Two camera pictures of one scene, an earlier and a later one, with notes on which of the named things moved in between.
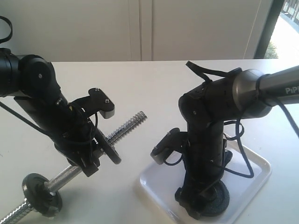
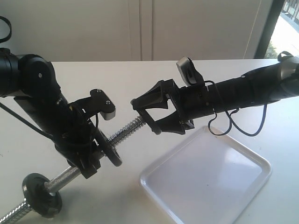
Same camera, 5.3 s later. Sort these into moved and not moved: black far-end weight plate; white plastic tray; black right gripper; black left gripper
Moved: black right gripper
Not moved: black left gripper; white plastic tray; black far-end weight plate
